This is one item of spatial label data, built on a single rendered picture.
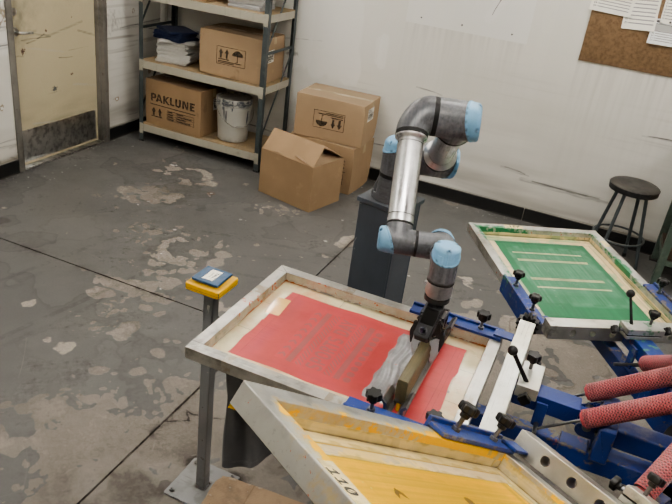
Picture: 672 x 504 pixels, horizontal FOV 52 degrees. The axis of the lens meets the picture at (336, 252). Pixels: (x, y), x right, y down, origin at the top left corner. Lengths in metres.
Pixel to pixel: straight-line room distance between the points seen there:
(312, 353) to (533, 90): 3.88
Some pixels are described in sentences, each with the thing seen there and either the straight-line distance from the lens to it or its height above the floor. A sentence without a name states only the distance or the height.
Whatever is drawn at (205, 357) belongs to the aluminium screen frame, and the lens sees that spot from 1.97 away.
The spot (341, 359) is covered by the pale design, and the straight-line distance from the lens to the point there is 2.05.
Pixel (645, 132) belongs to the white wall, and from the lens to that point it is 5.59.
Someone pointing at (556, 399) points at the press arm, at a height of 1.04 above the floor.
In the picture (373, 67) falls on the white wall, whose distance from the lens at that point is 5.89.
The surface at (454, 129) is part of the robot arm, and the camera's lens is 2.06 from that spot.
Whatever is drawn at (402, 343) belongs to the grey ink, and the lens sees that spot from 2.17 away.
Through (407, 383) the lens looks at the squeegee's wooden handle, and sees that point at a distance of 1.83.
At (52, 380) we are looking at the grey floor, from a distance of 3.54.
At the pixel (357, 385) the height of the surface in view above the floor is 0.96.
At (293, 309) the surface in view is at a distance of 2.25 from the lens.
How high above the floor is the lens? 2.15
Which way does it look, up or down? 27 degrees down
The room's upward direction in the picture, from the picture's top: 8 degrees clockwise
